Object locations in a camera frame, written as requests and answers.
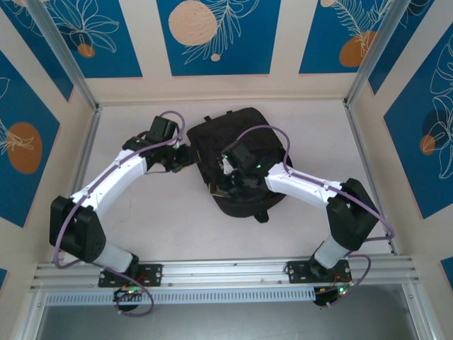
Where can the black fabric backpack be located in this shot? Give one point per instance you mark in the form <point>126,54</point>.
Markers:
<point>209,138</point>

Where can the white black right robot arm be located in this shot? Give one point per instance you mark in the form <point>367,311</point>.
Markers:
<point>301,184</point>

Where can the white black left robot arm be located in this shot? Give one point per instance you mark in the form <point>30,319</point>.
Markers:
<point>113,177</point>

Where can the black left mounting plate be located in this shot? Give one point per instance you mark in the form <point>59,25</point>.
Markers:
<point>152,274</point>

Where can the black mounting plate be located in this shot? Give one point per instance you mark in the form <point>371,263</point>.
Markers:
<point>152,274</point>
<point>297,272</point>

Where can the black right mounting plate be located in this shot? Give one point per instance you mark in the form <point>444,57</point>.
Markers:
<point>297,272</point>

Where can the left controller circuit board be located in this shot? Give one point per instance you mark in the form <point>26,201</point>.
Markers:
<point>127,294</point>

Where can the controller circuit board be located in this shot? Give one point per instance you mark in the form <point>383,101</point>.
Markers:
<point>127,294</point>
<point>332,295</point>

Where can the right controller circuit board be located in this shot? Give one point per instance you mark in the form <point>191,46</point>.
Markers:
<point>332,295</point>

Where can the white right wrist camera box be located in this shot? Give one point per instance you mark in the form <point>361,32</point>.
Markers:
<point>224,166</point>

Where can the aluminium table side rail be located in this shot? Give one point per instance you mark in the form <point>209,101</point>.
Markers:
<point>369,173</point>
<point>86,145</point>

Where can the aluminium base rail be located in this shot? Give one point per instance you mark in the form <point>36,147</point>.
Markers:
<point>219,272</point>

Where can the aluminium frame post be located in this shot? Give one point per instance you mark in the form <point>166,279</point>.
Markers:
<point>375,49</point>
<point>63,53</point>

